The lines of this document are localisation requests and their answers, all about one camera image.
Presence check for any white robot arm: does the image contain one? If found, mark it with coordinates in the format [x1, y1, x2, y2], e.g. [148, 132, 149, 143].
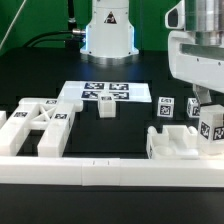
[80, 0, 224, 104]

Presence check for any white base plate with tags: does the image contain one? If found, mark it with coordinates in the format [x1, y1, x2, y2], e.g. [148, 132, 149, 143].
[58, 81, 152, 103]

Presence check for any white U-shaped fence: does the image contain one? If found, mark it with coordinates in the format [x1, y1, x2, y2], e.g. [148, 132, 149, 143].
[0, 154, 224, 187]

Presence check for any black cable with connector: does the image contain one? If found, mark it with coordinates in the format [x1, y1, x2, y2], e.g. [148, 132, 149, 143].
[23, 28, 88, 48]

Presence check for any white chair back frame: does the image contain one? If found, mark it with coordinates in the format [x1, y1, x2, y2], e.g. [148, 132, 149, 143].
[0, 98, 83, 158]

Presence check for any white diagonal rod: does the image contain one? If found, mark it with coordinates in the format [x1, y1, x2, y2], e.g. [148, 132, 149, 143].
[0, 0, 27, 52]

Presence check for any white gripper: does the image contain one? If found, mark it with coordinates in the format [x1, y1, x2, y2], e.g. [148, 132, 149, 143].
[165, 0, 224, 105]

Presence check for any white chair seat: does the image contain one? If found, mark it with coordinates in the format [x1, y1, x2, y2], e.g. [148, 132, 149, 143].
[146, 125, 200, 160]

